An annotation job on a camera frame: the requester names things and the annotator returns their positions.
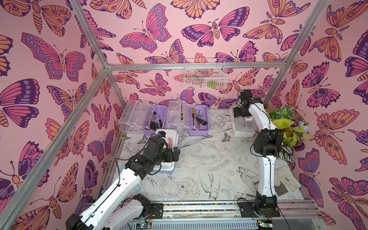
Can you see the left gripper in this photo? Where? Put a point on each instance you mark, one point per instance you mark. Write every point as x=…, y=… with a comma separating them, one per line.
x=175, y=157

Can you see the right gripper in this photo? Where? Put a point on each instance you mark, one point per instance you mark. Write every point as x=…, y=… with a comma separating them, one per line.
x=238, y=111

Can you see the white toolbox clear lid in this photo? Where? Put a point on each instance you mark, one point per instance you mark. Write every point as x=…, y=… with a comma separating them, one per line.
x=243, y=127

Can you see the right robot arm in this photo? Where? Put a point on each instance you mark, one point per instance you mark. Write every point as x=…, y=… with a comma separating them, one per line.
x=266, y=147

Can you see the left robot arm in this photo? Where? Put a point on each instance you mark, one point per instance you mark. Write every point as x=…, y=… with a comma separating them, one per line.
x=113, y=209

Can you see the yellow screwdriver in lid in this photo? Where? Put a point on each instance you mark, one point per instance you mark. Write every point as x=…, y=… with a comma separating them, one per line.
x=182, y=114

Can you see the adjustable wrench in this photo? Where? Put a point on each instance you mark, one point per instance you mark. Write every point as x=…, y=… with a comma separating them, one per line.
x=199, y=114

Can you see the potted green plant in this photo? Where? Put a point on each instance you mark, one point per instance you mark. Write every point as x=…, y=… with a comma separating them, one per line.
x=296, y=131

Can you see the work glove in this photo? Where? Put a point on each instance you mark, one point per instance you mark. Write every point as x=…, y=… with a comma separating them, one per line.
x=285, y=181

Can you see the black handled tool purple box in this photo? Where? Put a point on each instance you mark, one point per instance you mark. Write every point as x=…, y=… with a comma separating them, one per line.
x=201, y=121

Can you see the white wire basket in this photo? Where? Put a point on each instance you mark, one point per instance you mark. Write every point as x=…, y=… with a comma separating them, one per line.
x=205, y=75

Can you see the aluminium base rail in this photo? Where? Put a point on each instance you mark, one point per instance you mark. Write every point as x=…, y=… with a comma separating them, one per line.
x=201, y=215

